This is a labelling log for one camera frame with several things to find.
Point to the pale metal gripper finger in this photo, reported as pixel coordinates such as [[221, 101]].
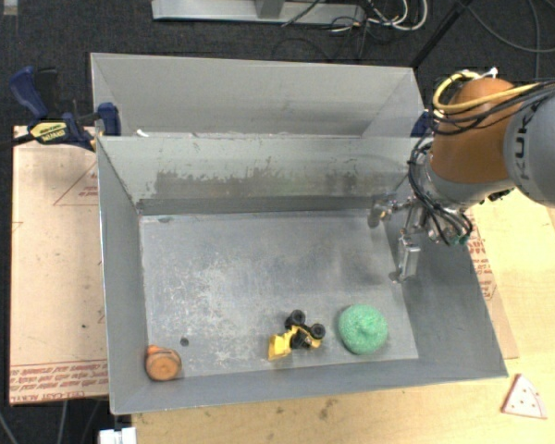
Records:
[[378, 211], [409, 259]]

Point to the green round scouring pad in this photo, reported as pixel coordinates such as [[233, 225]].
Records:
[[363, 330]]

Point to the yellow toy truck, black wheels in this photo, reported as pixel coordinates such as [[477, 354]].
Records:
[[292, 338]]

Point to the grey metal bin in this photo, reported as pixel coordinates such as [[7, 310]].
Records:
[[240, 266]]

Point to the orange wooden disc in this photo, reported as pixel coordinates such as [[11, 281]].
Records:
[[162, 363]]

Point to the brown cardboard board, red print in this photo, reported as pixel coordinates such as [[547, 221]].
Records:
[[55, 257]]

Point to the black cylinder on white bracket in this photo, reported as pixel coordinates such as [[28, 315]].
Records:
[[498, 195]]

